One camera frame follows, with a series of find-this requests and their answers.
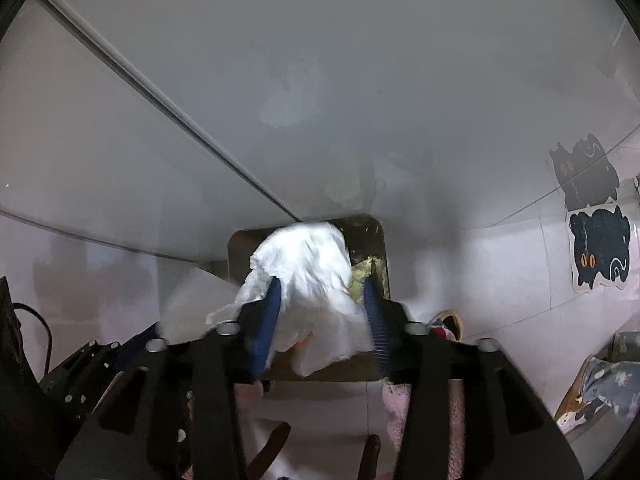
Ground black looped cable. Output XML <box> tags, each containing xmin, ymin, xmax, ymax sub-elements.
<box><xmin>11</xmin><ymin>302</ymin><xmax>54</xmax><ymax>377</ymax></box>

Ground yellow wrapper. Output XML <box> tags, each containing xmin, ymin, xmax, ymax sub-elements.
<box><xmin>350</xmin><ymin>255</ymin><xmax>381</xmax><ymax>306</ymax></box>

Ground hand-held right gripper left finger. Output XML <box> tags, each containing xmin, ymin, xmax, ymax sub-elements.
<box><xmin>55</xmin><ymin>277</ymin><xmax>283</xmax><ymax>480</ymax></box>

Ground grey floral slipper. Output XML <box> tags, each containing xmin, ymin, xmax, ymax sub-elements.
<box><xmin>555</xmin><ymin>355</ymin><xmax>640</xmax><ymax>433</ymax></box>

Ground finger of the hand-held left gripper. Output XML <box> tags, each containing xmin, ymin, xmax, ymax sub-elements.
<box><xmin>39</xmin><ymin>324</ymin><xmax>162</xmax><ymax>418</ymax></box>

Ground white base cabinet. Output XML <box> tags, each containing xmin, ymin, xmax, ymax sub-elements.
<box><xmin>0</xmin><ymin>0</ymin><xmax>640</xmax><ymax>273</ymax></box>

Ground dark square trash bin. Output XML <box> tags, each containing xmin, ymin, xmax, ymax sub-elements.
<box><xmin>227</xmin><ymin>214</ymin><xmax>392</xmax><ymax>383</ymax></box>

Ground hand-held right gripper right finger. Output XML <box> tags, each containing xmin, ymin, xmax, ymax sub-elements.
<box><xmin>362</xmin><ymin>277</ymin><xmax>586</xmax><ymax>480</ymax></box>

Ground brown wooden bar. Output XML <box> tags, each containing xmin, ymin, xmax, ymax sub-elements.
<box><xmin>248</xmin><ymin>421</ymin><xmax>292</xmax><ymax>480</ymax></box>
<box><xmin>356</xmin><ymin>434</ymin><xmax>382</xmax><ymax>480</ymax></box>

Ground white plastic bag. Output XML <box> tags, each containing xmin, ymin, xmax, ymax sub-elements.
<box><xmin>206</xmin><ymin>222</ymin><xmax>373</xmax><ymax>378</ymax></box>

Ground black cat-shaped floor mat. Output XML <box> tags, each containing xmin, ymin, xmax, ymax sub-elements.
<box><xmin>566</xmin><ymin>205</ymin><xmax>632</xmax><ymax>295</ymax></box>

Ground tan and red slipper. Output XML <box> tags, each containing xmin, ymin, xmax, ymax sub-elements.
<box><xmin>427</xmin><ymin>310</ymin><xmax>465</xmax><ymax>343</ymax></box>

